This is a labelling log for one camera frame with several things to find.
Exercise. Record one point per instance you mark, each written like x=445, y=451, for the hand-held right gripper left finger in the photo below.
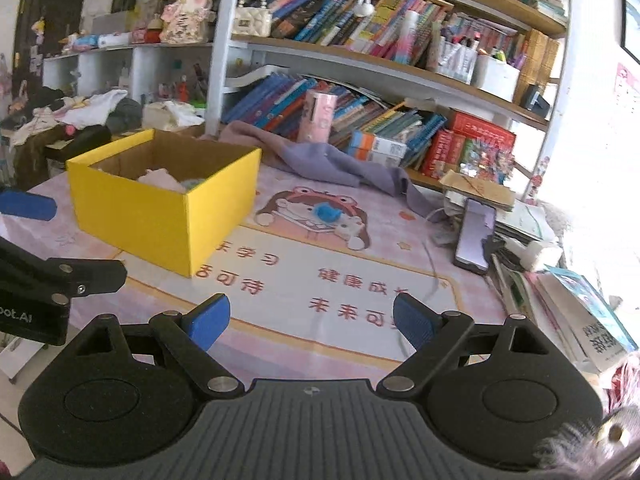
x=210, y=319

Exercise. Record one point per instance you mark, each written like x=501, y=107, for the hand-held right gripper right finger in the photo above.
x=415, y=321

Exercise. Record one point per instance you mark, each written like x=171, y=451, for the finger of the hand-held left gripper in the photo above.
x=95, y=275
x=25, y=205

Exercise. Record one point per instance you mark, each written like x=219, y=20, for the yellow cardboard box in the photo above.
x=150, y=225

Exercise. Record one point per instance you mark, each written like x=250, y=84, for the teal soft item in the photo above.
x=193, y=183

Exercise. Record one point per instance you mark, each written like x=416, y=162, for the black bag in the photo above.
x=92, y=136

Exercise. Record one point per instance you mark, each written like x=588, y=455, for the printed pink table mat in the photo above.
x=325, y=280

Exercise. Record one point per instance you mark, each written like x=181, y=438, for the dark smartphone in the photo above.
x=475, y=235

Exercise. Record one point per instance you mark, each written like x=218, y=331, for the pile of clothes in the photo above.
x=90, y=107

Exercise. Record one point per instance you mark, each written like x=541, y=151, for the white plastic object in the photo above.
x=532, y=254

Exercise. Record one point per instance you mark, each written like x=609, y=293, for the blue fuzzy ball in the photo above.
x=325, y=211

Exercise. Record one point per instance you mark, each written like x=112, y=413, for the brown cardboard package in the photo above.
x=480, y=190

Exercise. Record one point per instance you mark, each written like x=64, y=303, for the stack of books and papers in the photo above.
x=575, y=310

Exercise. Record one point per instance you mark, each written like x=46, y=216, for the white canvas bag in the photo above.
x=165, y=115

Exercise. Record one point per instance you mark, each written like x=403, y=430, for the white and orange carton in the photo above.
x=380, y=145

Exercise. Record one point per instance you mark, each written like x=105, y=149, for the purple cloth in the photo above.
x=320, y=160

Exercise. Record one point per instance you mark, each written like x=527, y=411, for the white shelf unit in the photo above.
x=150, y=65

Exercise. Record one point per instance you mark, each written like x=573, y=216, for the white tissue pack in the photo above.
x=115, y=40

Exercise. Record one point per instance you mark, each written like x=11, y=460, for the red book set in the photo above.
x=480, y=132

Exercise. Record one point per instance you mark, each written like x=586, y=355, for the grey fluffy cuff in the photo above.
x=575, y=447

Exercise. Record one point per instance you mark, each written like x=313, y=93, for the dark brown door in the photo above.
x=50, y=0

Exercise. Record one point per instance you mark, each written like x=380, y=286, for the row of slanted blue books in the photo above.
x=270, y=105

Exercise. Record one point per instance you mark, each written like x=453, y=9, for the pink carton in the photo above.
x=317, y=117

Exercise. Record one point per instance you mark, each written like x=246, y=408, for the pink floral bag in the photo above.
x=185, y=22

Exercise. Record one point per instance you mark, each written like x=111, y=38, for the small black box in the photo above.
x=535, y=99

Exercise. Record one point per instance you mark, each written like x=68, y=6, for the white storage bin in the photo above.
x=495, y=77

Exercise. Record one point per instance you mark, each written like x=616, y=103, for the clear pen holder box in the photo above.
x=452, y=62

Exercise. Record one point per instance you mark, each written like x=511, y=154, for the white quilted handbag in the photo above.
x=252, y=20

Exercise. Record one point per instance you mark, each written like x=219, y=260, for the white hanging pompom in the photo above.
x=366, y=9

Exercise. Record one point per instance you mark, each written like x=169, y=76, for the row of colourful paperback books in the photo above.
x=325, y=15

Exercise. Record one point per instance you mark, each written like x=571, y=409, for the wooden bookshelf white frame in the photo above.
x=218, y=60

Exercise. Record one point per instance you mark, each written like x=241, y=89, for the pink wall calendar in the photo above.
x=629, y=90

